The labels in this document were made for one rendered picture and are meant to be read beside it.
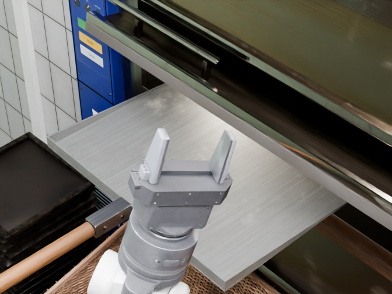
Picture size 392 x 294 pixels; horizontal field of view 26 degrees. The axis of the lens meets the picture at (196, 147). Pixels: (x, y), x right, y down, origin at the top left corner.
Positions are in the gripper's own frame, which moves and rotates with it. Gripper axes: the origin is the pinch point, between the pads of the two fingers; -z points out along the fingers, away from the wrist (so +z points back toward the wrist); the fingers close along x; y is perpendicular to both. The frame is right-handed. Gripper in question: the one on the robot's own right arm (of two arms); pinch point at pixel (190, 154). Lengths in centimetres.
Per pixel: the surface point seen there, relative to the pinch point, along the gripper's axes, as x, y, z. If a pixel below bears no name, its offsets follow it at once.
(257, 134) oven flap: -32, 35, 24
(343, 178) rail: -39.3, 17.7, 19.3
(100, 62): -25, 95, 50
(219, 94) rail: -28, 45, 23
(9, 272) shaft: 6, 35, 57
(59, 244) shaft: -4, 39, 54
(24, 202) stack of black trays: -11, 85, 86
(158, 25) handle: -23, 66, 22
